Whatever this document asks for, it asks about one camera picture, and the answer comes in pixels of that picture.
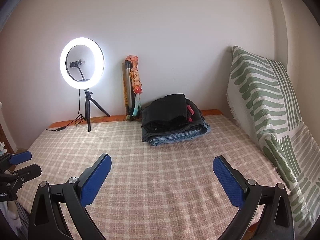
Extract dark grey folded pants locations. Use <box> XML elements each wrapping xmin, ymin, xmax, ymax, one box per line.
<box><xmin>142</xmin><ymin>99</ymin><xmax>206</xmax><ymax>143</ymax></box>

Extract white ring light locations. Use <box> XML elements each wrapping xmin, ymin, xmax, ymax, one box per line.
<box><xmin>60</xmin><ymin>37</ymin><xmax>105</xmax><ymax>90</ymax></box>

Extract black phone holder clip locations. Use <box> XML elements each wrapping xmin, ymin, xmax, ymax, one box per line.
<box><xmin>69</xmin><ymin>60</ymin><xmax>86</xmax><ymax>68</ymax></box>

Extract black mini tripod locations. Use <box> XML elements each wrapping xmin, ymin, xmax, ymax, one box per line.
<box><xmin>85</xmin><ymin>89</ymin><xmax>110</xmax><ymax>132</ymax></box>

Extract white clip desk lamp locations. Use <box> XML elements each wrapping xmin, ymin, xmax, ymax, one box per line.
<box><xmin>0</xmin><ymin>142</ymin><xmax>7</xmax><ymax>156</ymax></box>

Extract silver folded tripod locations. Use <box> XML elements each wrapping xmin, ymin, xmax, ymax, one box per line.
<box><xmin>125</xmin><ymin>60</ymin><xmax>133</xmax><ymax>116</ymax></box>

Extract black power cable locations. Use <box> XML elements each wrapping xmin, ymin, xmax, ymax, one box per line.
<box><xmin>46</xmin><ymin>65</ymin><xmax>87</xmax><ymax>132</ymax></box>

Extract blue folded jeans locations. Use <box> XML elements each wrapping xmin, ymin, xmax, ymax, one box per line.
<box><xmin>148</xmin><ymin>122</ymin><xmax>211</xmax><ymax>146</ymax></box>

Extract green striped white pillow cover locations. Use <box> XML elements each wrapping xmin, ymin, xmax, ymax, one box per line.
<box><xmin>227</xmin><ymin>46</ymin><xmax>319</xmax><ymax>239</ymax></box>

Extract black track pants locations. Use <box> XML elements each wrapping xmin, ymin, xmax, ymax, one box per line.
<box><xmin>142</xmin><ymin>94</ymin><xmax>204</xmax><ymax>133</ymax></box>

